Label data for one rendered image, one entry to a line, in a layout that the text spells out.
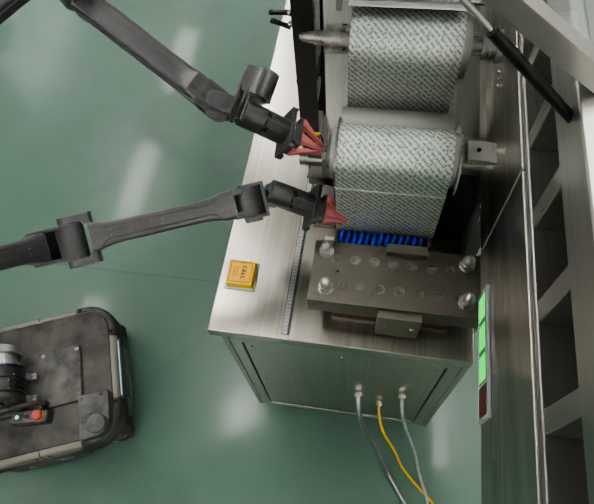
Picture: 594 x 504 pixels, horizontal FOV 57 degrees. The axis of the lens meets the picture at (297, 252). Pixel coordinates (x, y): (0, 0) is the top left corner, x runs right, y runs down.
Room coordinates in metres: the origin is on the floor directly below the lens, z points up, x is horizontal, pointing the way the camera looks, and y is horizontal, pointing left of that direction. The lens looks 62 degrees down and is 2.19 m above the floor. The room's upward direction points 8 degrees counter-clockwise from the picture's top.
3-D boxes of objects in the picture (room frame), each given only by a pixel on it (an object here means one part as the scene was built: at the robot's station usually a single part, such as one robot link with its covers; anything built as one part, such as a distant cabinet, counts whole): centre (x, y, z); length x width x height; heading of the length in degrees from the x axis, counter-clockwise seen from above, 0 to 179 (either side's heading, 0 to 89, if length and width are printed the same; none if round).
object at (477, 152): (0.65, -0.40, 1.28); 0.06 x 0.05 x 0.02; 74
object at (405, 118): (0.82, -0.27, 1.17); 0.26 x 0.12 x 0.12; 74
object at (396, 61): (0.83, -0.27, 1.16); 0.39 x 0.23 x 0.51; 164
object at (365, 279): (0.52, -0.22, 1.00); 0.40 x 0.16 x 0.06; 74
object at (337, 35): (0.98, -0.16, 1.33); 0.06 x 0.06 x 0.06; 74
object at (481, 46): (0.90, -0.46, 1.33); 0.07 x 0.07 x 0.07; 74
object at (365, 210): (0.64, -0.22, 1.11); 0.23 x 0.01 x 0.18; 74
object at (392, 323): (0.43, -0.21, 0.96); 0.10 x 0.03 x 0.11; 74
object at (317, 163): (0.78, -0.09, 1.05); 0.06 x 0.05 x 0.31; 74
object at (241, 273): (0.65, 0.15, 0.91); 0.07 x 0.07 x 0.02; 74
